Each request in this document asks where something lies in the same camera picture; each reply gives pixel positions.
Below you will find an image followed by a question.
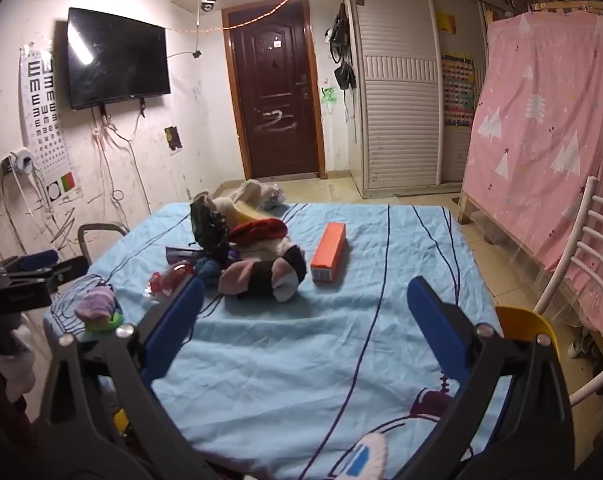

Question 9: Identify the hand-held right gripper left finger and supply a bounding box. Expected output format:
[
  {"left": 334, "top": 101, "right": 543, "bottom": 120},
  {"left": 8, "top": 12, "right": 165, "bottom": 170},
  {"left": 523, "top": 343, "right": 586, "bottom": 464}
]
[{"left": 36, "top": 275, "right": 217, "bottom": 480}]

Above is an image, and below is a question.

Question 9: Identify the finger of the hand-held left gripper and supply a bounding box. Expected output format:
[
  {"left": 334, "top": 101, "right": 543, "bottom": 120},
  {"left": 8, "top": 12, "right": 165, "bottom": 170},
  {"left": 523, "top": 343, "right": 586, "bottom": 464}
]
[
  {"left": 45, "top": 256, "right": 90, "bottom": 292},
  {"left": 17, "top": 251, "right": 60, "bottom": 274}
]

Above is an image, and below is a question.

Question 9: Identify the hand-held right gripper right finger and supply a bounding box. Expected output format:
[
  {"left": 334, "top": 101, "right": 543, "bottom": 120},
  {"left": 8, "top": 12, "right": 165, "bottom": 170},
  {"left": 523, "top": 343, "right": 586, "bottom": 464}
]
[{"left": 396, "top": 276, "right": 575, "bottom": 480}]

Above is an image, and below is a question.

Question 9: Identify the yellow bin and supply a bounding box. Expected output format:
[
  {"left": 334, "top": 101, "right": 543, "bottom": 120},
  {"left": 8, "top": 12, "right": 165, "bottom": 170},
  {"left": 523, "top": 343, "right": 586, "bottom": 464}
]
[{"left": 495, "top": 305, "right": 561, "bottom": 361}]

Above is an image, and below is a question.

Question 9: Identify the red patterned sock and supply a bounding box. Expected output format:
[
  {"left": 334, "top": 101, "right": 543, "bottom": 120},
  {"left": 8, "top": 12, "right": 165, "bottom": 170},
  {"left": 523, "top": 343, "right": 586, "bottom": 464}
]
[{"left": 229, "top": 218, "right": 289, "bottom": 247}]

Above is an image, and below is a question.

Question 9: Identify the cream massage comb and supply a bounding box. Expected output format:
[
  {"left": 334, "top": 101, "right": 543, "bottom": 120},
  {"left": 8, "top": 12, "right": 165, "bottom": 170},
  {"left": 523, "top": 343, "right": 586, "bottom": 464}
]
[{"left": 231, "top": 202, "right": 278, "bottom": 224}]

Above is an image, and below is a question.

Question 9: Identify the person's left hand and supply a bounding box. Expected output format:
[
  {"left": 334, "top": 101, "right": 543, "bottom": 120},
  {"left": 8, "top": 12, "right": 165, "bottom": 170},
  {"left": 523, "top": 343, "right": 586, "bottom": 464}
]
[{"left": 0, "top": 327, "right": 36, "bottom": 402}]

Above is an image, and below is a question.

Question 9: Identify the purple cloth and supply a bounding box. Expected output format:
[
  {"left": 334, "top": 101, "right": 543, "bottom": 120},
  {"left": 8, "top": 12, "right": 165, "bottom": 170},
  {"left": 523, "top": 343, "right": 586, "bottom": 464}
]
[{"left": 74, "top": 284, "right": 118, "bottom": 322}]

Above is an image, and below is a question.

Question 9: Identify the pink plastic wrapper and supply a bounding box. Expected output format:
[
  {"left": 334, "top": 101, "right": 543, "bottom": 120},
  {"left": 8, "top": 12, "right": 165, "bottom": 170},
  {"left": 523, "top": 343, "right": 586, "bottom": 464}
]
[{"left": 148, "top": 262, "right": 198, "bottom": 302}]

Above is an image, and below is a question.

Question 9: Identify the grey metal chair back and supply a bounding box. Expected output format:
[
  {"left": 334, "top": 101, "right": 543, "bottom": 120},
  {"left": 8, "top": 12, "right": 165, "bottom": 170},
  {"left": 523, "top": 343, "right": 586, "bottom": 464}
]
[{"left": 76, "top": 223, "right": 131, "bottom": 267}]

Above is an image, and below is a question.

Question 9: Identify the green plastic piece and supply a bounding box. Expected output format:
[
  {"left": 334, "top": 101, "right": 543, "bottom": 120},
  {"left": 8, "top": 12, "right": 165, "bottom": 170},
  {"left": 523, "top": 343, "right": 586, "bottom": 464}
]
[{"left": 85, "top": 311, "right": 125, "bottom": 334}]

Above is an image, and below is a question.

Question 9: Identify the purple box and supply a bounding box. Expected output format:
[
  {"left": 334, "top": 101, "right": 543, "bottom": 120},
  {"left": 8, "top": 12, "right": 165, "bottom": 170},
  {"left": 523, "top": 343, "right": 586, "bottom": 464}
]
[{"left": 166, "top": 245, "right": 203, "bottom": 264}]

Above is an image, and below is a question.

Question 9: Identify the white power strip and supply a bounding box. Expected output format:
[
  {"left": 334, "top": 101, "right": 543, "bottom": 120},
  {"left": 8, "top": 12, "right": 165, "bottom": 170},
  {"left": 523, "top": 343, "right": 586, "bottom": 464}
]
[{"left": 0, "top": 146, "right": 36, "bottom": 177}]

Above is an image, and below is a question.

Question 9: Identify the black mesh bag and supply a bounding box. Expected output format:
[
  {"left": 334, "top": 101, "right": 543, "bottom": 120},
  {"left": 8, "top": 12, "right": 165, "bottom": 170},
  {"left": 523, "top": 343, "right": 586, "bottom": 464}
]
[{"left": 190, "top": 194, "right": 230, "bottom": 257}]

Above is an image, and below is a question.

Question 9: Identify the orange box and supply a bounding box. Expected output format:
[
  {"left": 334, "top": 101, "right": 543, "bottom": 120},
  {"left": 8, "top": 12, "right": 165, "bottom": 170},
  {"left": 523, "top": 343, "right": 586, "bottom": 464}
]
[{"left": 310, "top": 222, "right": 349, "bottom": 284}]

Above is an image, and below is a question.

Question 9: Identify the light blue striped sheet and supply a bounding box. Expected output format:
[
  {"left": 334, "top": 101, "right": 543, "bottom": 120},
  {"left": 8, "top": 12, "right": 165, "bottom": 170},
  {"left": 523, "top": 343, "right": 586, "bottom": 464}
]
[{"left": 43, "top": 202, "right": 513, "bottom": 480}]

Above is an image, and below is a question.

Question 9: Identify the eye test chart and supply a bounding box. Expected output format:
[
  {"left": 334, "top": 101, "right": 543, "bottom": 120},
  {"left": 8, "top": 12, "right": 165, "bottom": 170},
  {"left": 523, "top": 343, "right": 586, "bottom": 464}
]
[{"left": 20, "top": 39, "right": 80, "bottom": 206}]

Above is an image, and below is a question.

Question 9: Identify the white fluffy cloth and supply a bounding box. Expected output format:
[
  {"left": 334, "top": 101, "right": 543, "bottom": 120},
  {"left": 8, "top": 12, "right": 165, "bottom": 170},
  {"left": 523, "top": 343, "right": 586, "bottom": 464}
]
[{"left": 216, "top": 178, "right": 285, "bottom": 212}]

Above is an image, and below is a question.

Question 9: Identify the white metal chair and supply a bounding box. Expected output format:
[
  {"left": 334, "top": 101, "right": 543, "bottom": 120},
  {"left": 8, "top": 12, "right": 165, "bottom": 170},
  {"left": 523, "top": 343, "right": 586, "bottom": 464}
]
[{"left": 531, "top": 176, "right": 603, "bottom": 409}]

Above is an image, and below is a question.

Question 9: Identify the pink tree print curtain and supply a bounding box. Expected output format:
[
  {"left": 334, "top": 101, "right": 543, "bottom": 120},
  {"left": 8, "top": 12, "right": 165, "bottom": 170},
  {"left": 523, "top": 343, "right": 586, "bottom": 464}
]
[{"left": 461, "top": 10, "right": 603, "bottom": 343}]

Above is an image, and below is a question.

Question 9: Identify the white slatted wardrobe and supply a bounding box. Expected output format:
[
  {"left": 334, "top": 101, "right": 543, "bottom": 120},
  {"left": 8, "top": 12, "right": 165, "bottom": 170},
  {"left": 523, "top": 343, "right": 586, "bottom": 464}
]
[{"left": 345, "top": 0, "right": 488, "bottom": 199}]

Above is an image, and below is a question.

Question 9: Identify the colourful grid chart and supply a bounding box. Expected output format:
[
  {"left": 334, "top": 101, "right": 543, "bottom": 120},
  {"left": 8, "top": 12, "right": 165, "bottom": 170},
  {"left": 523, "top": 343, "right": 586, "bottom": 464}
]
[{"left": 441, "top": 52, "right": 477, "bottom": 129}]

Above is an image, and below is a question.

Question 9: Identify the dark brown door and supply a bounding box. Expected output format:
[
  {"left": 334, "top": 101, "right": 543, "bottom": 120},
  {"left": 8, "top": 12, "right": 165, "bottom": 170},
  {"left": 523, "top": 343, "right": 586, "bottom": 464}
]
[{"left": 221, "top": 0, "right": 328, "bottom": 181}]

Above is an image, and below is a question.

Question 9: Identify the small black hanging bag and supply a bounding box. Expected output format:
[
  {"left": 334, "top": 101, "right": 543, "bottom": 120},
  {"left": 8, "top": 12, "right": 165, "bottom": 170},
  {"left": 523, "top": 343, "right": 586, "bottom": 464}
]
[{"left": 334, "top": 62, "right": 357, "bottom": 91}]

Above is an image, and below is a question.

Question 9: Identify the large black hanging bag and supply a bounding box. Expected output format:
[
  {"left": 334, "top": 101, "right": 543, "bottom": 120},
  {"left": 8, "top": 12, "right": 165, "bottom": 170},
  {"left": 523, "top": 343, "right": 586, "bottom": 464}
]
[{"left": 330, "top": 3, "right": 353, "bottom": 64}]

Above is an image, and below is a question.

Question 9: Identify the black wall television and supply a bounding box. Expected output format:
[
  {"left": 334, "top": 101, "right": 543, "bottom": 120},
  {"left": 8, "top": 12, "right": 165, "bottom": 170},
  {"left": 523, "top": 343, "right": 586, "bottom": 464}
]
[{"left": 67, "top": 7, "right": 172, "bottom": 111}]

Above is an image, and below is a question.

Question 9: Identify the orange string light cable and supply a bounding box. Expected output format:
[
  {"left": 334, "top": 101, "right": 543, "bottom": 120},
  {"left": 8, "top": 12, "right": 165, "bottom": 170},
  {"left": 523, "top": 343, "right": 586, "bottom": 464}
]
[{"left": 166, "top": 0, "right": 303, "bottom": 34}]

